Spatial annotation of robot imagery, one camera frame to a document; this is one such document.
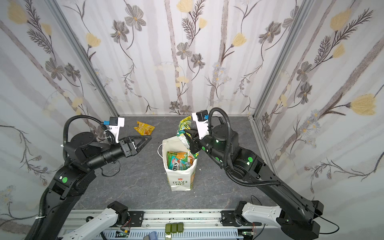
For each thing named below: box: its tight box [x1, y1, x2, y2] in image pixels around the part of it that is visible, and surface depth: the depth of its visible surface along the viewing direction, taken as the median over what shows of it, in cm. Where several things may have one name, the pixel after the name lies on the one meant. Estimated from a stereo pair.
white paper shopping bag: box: [162, 136, 198, 192], surface depth 76 cm
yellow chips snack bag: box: [134, 121, 156, 136], surface depth 109 cm
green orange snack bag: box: [166, 151, 194, 171], surface depth 85 cm
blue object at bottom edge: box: [148, 231, 158, 240], surface depth 70 cm
